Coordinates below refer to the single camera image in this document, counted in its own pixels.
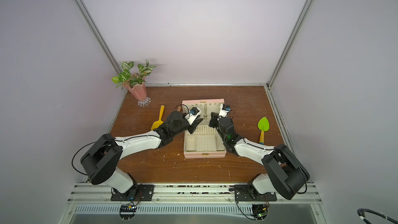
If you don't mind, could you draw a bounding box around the pink jewelry box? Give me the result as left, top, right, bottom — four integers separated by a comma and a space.
182, 99, 227, 159

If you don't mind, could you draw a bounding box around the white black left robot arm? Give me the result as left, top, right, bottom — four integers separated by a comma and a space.
80, 111, 203, 195

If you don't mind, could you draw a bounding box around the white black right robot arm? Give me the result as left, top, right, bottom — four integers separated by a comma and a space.
209, 113, 310, 200

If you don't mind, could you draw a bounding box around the yellow plastic garden shovel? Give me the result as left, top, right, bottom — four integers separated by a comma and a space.
151, 105, 165, 130

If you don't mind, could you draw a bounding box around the plant in pink vase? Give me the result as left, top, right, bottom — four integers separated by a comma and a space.
112, 59, 156, 107

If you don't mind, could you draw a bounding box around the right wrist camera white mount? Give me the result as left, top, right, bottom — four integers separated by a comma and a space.
218, 104, 231, 118

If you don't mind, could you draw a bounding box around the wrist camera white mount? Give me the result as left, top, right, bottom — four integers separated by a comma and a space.
185, 107, 202, 125
218, 104, 231, 118

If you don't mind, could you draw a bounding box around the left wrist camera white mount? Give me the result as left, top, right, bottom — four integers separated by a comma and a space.
185, 107, 202, 125

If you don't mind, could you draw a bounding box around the green trowel yellow handle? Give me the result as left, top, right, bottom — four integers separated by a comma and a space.
258, 117, 269, 145

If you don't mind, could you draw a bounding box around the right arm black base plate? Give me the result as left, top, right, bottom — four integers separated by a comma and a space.
229, 185, 277, 202

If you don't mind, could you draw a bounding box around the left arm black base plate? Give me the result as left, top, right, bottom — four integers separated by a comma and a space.
110, 183, 155, 202

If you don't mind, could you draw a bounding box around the right circuit board with wires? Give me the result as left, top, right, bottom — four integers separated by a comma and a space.
235, 202, 269, 222

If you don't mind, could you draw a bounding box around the circuit board with wires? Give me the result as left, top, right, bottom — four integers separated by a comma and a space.
119, 203, 138, 222
235, 202, 269, 222

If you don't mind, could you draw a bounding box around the left circuit board with wires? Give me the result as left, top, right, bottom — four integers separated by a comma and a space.
119, 203, 138, 222

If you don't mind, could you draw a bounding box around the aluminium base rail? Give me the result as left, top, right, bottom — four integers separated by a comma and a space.
58, 183, 330, 224

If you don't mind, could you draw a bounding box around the black cable loop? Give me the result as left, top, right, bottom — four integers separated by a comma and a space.
357, 208, 398, 224

